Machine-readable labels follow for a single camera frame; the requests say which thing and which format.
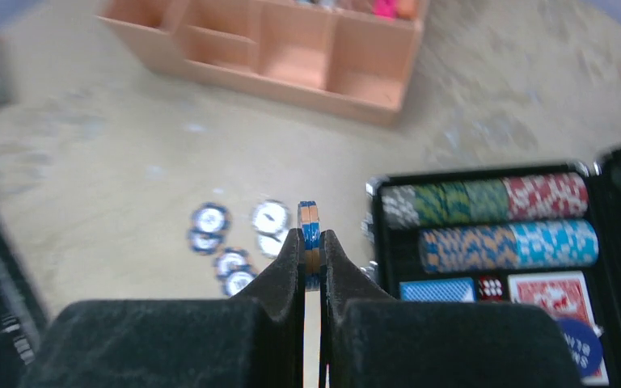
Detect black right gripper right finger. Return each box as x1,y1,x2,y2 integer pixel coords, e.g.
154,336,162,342
319,230,581,387

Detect blue orange chip row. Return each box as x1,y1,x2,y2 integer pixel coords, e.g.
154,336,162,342
418,219,600,273

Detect blue small blind button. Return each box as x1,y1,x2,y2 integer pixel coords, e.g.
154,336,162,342
556,318,607,382

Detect red dice row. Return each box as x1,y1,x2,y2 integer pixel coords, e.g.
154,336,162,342
476,276,506,302

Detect red playing card deck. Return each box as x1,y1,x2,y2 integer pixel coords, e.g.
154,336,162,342
508,271,610,386

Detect blue 10 chip single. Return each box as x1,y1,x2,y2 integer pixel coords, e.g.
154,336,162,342
298,201,321,291

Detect pink highlighter marker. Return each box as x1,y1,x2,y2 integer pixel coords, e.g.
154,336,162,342
372,0,398,19

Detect black poker chip case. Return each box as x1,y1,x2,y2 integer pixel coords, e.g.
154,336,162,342
364,146,621,387

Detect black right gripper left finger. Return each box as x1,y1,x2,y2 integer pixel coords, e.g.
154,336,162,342
20,229,305,387

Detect green red chip row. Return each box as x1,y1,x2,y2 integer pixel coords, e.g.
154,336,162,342
382,173,589,230

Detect peach desk organizer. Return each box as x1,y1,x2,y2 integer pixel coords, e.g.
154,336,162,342
98,0,429,126

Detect white 1 chip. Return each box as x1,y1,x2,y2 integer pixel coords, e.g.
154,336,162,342
251,200,289,235
257,230,289,259

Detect blue playing card deck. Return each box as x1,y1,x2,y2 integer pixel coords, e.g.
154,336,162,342
399,278,477,302

